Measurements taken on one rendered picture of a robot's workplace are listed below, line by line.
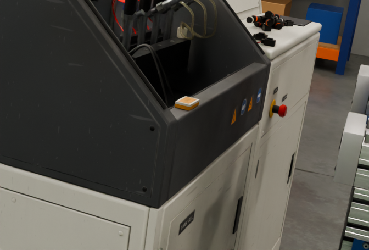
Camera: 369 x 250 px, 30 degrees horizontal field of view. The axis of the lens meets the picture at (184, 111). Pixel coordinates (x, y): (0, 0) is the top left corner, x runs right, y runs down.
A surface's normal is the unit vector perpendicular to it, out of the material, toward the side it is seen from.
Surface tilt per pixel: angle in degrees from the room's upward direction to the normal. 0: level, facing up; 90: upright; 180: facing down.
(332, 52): 90
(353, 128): 0
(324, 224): 0
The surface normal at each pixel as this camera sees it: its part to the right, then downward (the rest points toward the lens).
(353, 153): -0.29, 0.24
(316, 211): 0.14, -0.95
